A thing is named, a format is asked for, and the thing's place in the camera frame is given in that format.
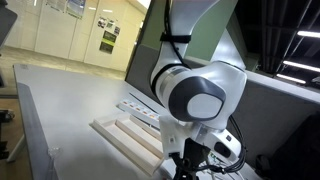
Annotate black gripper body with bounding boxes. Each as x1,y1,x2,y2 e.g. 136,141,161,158
170,137,212,180

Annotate shallow wooden box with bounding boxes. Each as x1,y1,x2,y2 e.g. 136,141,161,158
90,112,166,177

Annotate white power strip orange sockets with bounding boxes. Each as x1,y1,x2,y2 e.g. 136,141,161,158
117,98,161,130

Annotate clear plastic spoon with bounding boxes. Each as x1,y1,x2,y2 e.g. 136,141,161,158
46,146,63,169

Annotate black computer monitor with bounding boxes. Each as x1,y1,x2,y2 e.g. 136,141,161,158
0,0,18,48

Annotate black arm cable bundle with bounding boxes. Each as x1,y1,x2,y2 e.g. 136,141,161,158
199,114,248,175

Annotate black strap on arm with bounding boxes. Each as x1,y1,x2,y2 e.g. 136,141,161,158
159,31,193,45

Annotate green black wall poster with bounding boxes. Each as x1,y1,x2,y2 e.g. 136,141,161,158
98,29,118,55

